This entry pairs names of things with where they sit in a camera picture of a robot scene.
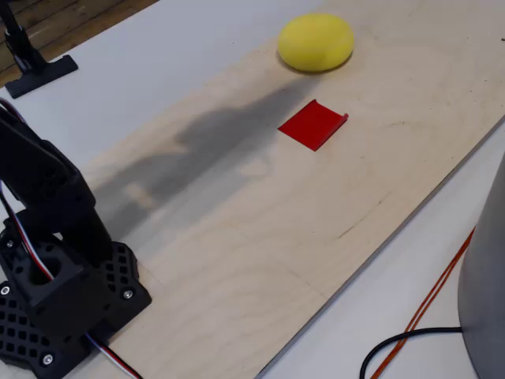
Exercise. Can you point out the yellow round sponge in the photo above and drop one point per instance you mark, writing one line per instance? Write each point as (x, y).
(315, 41)

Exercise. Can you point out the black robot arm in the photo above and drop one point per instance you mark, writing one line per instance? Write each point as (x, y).
(39, 169)

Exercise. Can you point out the light plywood board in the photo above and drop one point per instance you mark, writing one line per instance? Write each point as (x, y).
(276, 237)

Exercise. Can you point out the grey cone lamp base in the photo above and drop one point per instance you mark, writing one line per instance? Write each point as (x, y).
(489, 276)

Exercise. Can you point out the red square plate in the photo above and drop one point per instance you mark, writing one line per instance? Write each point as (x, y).
(313, 126)

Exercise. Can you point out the black lattice robot base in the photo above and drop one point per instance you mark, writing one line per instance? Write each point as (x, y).
(122, 272)

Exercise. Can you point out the black camera stand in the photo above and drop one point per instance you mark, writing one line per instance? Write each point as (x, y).
(43, 73)

